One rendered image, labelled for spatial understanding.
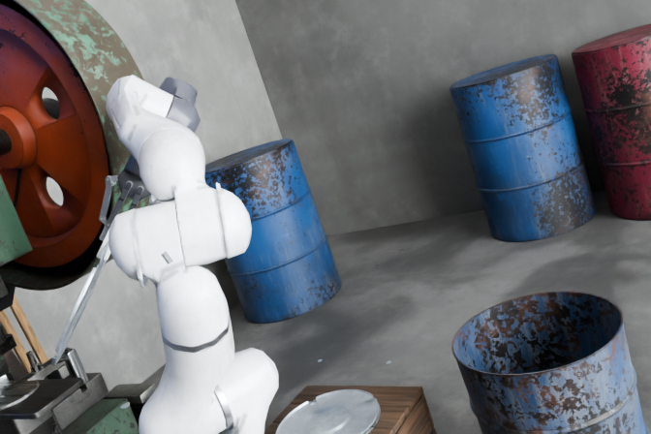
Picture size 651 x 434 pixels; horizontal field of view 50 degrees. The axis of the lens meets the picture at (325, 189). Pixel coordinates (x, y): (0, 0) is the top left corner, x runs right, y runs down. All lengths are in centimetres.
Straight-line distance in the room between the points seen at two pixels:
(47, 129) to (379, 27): 295
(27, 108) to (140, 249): 94
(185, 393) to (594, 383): 94
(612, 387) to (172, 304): 108
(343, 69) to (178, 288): 371
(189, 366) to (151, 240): 21
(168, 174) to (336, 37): 362
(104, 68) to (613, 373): 136
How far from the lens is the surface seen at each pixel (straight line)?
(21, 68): 192
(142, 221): 108
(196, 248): 107
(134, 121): 124
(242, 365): 125
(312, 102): 482
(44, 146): 194
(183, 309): 105
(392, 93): 455
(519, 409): 172
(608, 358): 173
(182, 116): 141
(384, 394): 201
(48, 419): 178
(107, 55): 174
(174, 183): 110
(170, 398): 120
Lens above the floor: 130
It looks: 11 degrees down
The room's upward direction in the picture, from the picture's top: 19 degrees counter-clockwise
